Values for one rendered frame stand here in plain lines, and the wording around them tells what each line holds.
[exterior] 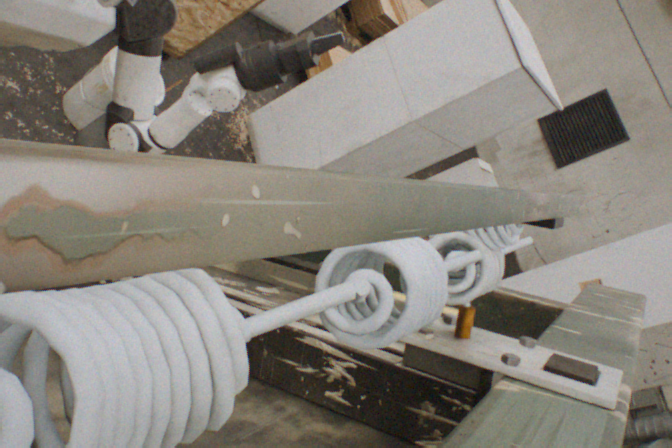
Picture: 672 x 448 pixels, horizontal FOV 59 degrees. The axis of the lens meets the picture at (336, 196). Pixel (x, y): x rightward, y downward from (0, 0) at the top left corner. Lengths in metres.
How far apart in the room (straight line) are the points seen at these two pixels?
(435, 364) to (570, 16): 9.18
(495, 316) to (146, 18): 0.90
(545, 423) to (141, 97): 1.08
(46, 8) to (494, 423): 0.96
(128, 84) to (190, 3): 1.98
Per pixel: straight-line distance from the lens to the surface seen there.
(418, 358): 0.59
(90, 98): 2.81
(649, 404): 6.40
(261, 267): 1.13
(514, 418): 0.46
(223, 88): 1.19
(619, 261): 4.40
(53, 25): 1.18
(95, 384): 0.17
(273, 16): 4.88
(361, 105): 3.45
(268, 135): 3.79
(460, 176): 5.97
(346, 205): 0.16
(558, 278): 4.46
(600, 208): 8.90
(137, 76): 1.33
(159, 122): 1.32
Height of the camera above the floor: 2.03
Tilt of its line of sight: 26 degrees down
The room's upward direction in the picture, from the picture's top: 65 degrees clockwise
